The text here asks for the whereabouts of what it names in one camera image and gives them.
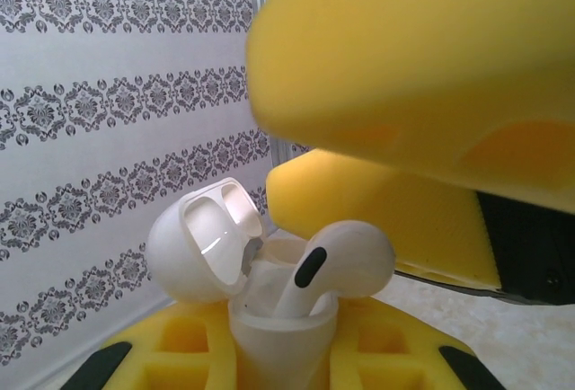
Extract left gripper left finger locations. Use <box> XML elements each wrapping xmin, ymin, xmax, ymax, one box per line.
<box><xmin>66</xmin><ymin>303</ymin><xmax>247</xmax><ymax>390</ymax></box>

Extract white charging case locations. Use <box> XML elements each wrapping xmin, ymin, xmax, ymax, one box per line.
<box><xmin>146</xmin><ymin>177</ymin><xmax>338</xmax><ymax>390</ymax></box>

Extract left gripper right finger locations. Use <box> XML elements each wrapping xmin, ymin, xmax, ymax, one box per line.
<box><xmin>327</xmin><ymin>296</ymin><xmax>500</xmax><ymax>390</ymax></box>

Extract white earbud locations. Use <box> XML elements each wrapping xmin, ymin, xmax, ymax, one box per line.
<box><xmin>273</xmin><ymin>221</ymin><xmax>396</xmax><ymax>319</ymax></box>

